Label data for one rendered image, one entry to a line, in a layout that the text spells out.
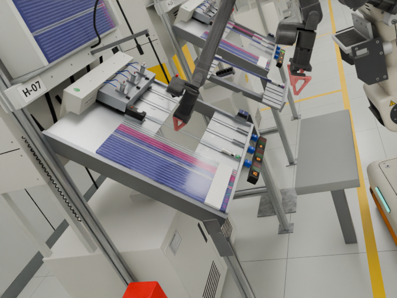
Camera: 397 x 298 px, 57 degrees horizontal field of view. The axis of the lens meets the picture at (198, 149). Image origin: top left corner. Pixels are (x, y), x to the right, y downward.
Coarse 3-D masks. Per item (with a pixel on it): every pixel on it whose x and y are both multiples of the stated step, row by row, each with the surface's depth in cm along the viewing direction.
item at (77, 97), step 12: (108, 60) 168; (120, 60) 171; (132, 60) 179; (96, 72) 156; (108, 72) 160; (72, 84) 144; (84, 84) 147; (96, 84) 150; (72, 96) 139; (84, 96) 140; (72, 108) 142; (84, 108) 146
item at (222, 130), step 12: (216, 120) 176; (228, 120) 180; (204, 132) 164; (216, 132) 167; (228, 132) 171; (240, 132) 174; (204, 144) 157; (216, 144) 160; (228, 144) 163; (240, 144) 167; (216, 156) 154; (228, 156) 157; (240, 156) 160; (204, 204) 130
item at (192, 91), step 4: (184, 88) 145; (188, 88) 146; (192, 88) 146; (184, 92) 147; (188, 92) 144; (192, 92) 145; (196, 92) 146; (184, 96) 146; (188, 96) 145; (192, 96) 145; (196, 96) 146; (184, 100) 147; (188, 100) 146; (192, 100) 146; (196, 100) 148; (188, 104) 147; (192, 104) 147
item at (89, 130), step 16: (144, 96) 170; (160, 96) 175; (96, 112) 148; (112, 112) 152; (160, 112) 164; (48, 128) 132; (64, 128) 135; (80, 128) 138; (96, 128) 141; (112, 128) 144; (80, 144) 131; (96, 144) 134
